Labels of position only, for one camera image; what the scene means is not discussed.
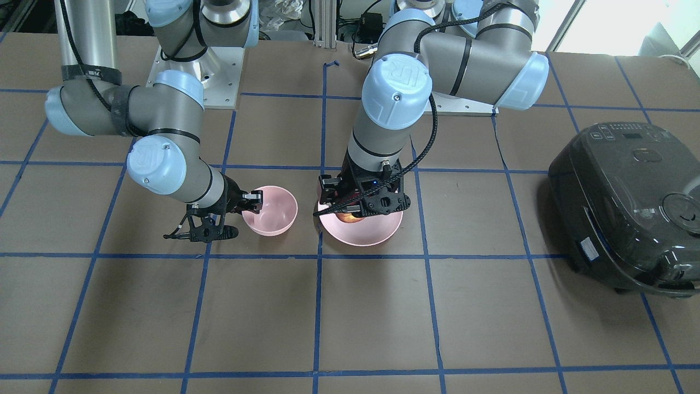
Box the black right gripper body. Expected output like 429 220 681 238
183 175 246 232

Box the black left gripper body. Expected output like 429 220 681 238
318 159 412 217

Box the red apple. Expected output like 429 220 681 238
335 212 364 224

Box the small pink bowl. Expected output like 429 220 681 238
242 186 298 236

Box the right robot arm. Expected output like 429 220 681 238
45 1 263 244

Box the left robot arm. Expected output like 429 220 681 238
314 1 550 218

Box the large pink plate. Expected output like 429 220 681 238
319 211 403 247

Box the dark rice cooker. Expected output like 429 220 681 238
548 122 699 298

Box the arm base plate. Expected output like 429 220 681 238
433 95 498 117
146 47 246 109

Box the black braided cable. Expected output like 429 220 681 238
394 0 526 181

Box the aluminium frame post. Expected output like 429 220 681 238
311 1 338 50

